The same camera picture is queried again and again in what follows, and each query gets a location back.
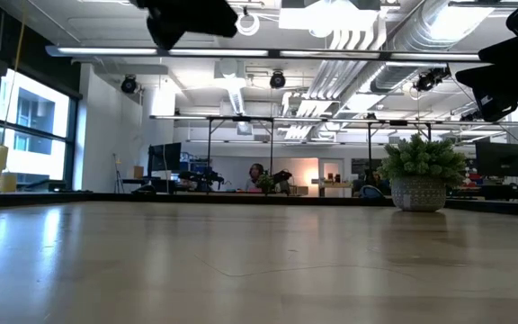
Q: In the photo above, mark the round black ceiling spotlight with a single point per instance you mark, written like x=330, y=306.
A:
x=129, y=84
x=277, y=80

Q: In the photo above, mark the small background potted plant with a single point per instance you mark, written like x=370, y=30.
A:
x=265, y=182

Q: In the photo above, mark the small yellow container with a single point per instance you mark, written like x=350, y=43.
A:
x=8, y=182

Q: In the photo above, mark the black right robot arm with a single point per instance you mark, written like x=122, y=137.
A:
x=511, y=67

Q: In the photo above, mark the black background robot arm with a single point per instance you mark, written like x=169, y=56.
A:
x=205, y=176
x=282, y=176

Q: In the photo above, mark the long ceiling light strip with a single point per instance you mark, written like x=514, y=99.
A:
x=286, y=53

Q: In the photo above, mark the black metal table frame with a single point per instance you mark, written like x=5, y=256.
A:
x=488, y=207

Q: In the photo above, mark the black framed window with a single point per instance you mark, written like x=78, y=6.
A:
x=34, y=108

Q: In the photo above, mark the brown cardboard box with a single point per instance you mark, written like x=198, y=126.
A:
x=138, y=172

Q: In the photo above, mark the person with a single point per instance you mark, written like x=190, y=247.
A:
x=254, y=175

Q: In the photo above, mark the black background rig frame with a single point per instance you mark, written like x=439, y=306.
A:
x=241, y=119

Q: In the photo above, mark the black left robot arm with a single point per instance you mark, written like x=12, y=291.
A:
x=187, y=18

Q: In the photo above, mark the black computer monitor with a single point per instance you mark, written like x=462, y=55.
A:
x=164, y=157
x=502, y=159

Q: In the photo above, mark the artificial green potted plant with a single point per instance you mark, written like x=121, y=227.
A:
x=421, y=180

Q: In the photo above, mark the black ceiling camera cluster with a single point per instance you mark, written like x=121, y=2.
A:
x=432, y=78

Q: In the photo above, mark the black ceiling track light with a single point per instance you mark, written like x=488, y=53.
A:
x=470, y=117

